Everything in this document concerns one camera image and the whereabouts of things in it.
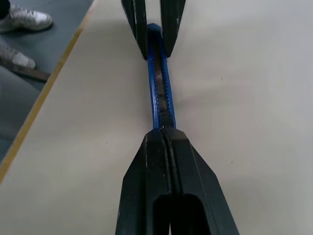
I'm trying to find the blue utility cutter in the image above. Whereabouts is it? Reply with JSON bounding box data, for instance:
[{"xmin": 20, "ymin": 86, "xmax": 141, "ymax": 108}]
[{"xmin": 146, "ymin": 23, "xmax": 177, "ymax": 129}]

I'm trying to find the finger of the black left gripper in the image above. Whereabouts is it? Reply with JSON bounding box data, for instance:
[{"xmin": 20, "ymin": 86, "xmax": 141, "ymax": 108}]
[
  {"xmin": 160, "ymin": 0, "xmax": 188, "ymax": 58},
  {"xmin": 121, "ymin": 0, "xmax": 149, "ymax": 61}
]

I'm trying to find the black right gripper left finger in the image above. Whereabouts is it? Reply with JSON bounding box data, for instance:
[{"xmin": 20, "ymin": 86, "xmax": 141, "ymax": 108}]
[{"xmin": 114, "ymin": 127, "xmax": 176, "ymax": 235}]

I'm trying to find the dark brown flat bar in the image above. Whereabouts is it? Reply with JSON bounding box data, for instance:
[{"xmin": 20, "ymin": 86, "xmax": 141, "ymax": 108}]
[{"xmin": 9, "ymin": 64, "xmax": 51, "ymax": 83}]

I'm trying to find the silver sneaker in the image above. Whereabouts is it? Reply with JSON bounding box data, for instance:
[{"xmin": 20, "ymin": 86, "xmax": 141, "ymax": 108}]
[
  {"xmin": 0, "ymin": 3, "xmax": 53, "ymax": 34},
  {"xmin": 0, "ymin": 36, "xmax": 37, "ymax": 72}
]

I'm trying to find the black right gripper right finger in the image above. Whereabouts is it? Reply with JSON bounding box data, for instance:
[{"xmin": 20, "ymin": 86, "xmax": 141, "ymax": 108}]
[{"xmin": 163, "ymin": 129, "xmax": 241, "ymax": 235}]

